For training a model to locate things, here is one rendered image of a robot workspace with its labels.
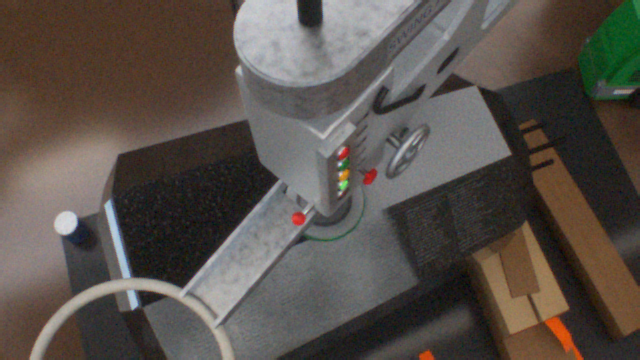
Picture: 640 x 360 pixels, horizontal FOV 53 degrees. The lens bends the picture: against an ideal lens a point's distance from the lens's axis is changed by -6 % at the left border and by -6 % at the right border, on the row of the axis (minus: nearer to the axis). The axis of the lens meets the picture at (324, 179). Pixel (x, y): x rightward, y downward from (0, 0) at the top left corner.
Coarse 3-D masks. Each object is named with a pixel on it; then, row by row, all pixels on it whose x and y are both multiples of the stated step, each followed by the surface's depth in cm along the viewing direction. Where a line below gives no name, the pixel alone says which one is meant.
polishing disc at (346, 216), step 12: (288, 192) 184; (360, 192) 184; (300, 204) 183; (348, 204) 182; (360, 204) 182; (324, 216) 181; (336, 216) 181; (348, 216) 181; (312, 228) 180; (324, 228) 180; (336, 228) 180; (348, 228) 180
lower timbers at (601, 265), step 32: (544, 160) 269; (544, 192) 264; (576, 192) 264; (576, 224) 259; (576, 256) 255; (608, 256) 253; (480, 288) 251; (608, 288) 248; (608, 320) 249; (512, 352) 239; (544, 352) 238
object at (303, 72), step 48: (288, 0) 107; (336, 0) 107; (384, 0) 106; (432, 0) 111; (240, 48) 104; (288, 48) 103; (336, 48) 103; (384, 48) 108; (288, 96) 104; (336, 96) 107
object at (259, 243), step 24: (264, 216) 165; (288, 216) 165; (312, 216) 160; (240, 240) 164; (264, 240) 164; (288, 240) 158; (216, 264) 162; (240, 264) 163; (264, 264) 158; (192, 288) 160; (216, 288) 162; (240, 288) 161; (216, 312) 160
